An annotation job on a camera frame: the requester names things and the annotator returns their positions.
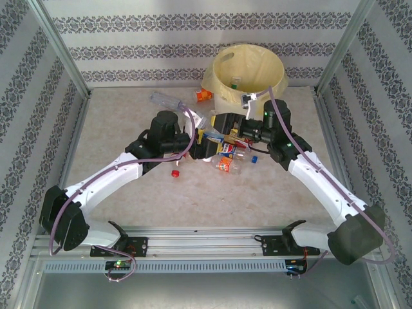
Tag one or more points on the yellow red tea bottle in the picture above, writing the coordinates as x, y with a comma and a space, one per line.
239, 138

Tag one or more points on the Pepsi label plastic bottle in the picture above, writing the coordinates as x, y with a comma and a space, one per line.
229, 149

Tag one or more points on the orange label soda bottle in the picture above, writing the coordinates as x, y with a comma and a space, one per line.
224, 164

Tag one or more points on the clear unlabelled plastic bottle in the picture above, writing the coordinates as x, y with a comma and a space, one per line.
167, 99

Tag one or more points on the orange NFC juice bottle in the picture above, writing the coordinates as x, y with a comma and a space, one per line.
202, 95

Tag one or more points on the green label plastic bottle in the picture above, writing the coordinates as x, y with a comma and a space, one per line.
236, 83

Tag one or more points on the red bottle cap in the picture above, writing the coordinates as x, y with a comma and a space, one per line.
175, 174

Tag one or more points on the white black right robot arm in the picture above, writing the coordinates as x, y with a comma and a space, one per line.
322, 183

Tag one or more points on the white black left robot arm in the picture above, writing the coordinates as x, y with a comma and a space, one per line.
106, 177

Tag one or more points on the white plastic bin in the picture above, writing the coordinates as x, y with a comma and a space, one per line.
225, 104

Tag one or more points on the blue bottle cap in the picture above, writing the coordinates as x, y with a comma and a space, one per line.
254, 159

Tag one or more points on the right circuit board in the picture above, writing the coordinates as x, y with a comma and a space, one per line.
294, 267

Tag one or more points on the circuit board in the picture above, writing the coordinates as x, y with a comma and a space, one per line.
117, 265
294, 267

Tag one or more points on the left circuit board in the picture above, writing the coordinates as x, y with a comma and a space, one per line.
117, 265

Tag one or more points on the aluminium right side rail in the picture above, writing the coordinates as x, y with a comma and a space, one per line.
331, 128

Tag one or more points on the aluminium left side rail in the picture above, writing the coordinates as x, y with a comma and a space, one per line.
77, 128

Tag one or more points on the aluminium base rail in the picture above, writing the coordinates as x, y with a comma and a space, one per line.
199, 239

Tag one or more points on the aluminium right frame post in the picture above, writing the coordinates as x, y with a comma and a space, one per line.
344, 51

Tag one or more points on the aluminium frame post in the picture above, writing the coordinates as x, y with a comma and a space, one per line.
62, 51
344, 51

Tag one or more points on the aluminium left frame post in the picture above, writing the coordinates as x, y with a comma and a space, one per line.
62, 51

